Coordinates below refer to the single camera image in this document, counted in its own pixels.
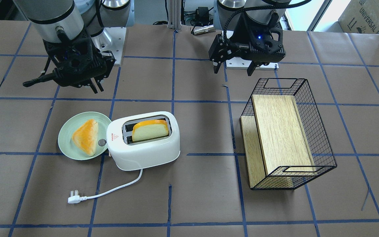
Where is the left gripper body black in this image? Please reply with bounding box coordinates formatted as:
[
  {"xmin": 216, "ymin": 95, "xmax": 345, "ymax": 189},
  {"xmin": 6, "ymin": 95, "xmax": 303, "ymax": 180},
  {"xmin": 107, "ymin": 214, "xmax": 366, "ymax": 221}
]
[{"xmin": 231, "ymin": 13, "xmax": 286, "ymax": 64}]

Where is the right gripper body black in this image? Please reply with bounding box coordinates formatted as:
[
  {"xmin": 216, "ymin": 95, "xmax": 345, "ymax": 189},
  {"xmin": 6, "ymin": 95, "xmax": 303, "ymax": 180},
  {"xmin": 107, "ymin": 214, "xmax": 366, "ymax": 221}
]
[{"xmin": 53, "ymin": 33, "xmax": 116, "ymax": 88}]

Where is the white two-slot toaster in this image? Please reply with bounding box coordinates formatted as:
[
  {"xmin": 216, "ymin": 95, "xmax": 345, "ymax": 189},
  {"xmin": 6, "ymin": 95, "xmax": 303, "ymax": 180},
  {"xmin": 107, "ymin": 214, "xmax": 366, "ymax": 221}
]
[{"xmin": 106, "ymin": 111, "xmax": 180, "ymax": 171}]

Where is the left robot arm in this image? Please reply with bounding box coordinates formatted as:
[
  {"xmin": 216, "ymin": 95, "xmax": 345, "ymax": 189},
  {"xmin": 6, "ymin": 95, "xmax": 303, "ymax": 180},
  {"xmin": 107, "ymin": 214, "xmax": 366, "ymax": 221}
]
[{"xmin": 209, "ymin": 0, "xmax": 291, "ymax": 76}]

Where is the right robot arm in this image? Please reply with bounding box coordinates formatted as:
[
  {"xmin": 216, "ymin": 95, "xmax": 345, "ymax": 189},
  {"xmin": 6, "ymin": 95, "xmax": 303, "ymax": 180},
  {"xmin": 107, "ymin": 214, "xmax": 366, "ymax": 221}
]
[{"xmin": 15, "ymin": 0, "xmax": 135, "ymax": 93}]

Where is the bread slice in toaster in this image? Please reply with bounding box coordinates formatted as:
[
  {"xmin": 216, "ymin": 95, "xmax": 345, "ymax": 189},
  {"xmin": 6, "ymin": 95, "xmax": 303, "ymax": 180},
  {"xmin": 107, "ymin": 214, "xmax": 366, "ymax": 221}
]
[{"xmin": 131, "ymin": 119, "xmax": 169, "ymax": 143}]

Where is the black power adapter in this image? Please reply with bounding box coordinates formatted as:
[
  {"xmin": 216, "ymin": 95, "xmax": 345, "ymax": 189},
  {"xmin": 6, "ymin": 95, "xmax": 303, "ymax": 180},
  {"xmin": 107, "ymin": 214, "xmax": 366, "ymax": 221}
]
[{"xmin": 195, "ymin": 7, "xmax": 210, "ymax": 21}]

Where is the light green plate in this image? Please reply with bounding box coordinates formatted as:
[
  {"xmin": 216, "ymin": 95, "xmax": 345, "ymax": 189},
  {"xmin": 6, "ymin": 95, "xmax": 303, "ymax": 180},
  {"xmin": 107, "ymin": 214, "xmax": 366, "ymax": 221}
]
[{"xmin": 58, "ymin": 112, "xmax": 111, "ymax": 161}]

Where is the triangular bread on plate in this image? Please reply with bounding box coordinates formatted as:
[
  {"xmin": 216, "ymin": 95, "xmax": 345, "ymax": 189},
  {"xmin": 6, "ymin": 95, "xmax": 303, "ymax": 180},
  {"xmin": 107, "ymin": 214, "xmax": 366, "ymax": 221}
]
[{"xmin": 72, "ymin": 119, "xmax": 99, "ymax": 156}]

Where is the wooden box in basket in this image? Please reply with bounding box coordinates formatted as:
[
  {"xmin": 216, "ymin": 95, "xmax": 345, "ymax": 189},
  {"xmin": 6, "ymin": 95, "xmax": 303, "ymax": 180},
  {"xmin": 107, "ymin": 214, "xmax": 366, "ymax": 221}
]
[{"xmin": 240, "ymin": 94, "xmax": 318, "ymax": 190}]

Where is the cardboard box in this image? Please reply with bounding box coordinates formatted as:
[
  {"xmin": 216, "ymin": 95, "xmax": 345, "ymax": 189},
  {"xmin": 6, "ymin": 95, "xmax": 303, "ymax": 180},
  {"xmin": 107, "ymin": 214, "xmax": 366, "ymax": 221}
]
[{"xmin": 338, "ymin": 0, "xmax": 379, "ymax": 34}]

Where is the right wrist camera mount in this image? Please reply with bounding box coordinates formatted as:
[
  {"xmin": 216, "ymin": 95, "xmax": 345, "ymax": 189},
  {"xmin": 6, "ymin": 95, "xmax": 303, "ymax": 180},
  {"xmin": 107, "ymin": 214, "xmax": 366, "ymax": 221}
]
[{"xmin": 23, "ymin": 38, "xmax": 99, "ymax": 88}]

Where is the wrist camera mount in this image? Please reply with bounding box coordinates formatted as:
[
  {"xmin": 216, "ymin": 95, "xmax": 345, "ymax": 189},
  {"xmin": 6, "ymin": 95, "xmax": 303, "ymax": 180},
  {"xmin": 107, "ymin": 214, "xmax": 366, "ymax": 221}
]
[
  {"xmin": 245, "ymin": 22, "xmax": 283, "ymax": 55},
  {"xmin": 23, "ymin": 38, "xmax": 99, "ymax": 88}
]

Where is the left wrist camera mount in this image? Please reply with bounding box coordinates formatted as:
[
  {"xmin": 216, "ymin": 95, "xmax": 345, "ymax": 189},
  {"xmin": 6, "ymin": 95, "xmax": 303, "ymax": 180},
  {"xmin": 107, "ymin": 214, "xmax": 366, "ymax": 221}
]
[{"xmin": 245, "ymin": 22, "xmax": 283, "ymax": 55}]

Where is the aluminium frame post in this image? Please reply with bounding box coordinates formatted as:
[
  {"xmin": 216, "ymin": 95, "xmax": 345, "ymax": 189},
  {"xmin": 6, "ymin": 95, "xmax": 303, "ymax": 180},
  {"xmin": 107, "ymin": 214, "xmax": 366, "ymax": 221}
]
[{"xmin": 166, "ymin": 0, "xmax": 183, "ymax": 32}]

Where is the black wire basket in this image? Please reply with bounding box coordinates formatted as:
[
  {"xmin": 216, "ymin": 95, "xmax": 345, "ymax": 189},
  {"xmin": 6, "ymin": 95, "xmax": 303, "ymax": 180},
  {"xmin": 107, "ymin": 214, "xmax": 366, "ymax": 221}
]
[{"xmin": 240, "ymin": 78, "xmax": 337, "ymax": 190}]

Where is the white toaster power cord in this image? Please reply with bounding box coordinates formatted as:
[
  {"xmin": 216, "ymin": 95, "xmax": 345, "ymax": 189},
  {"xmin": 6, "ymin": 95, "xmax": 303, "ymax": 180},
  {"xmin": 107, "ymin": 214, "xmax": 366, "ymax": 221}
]
[{"xmin": 67, "ymin": 169, "xmax": 143, "ymax": 204}]

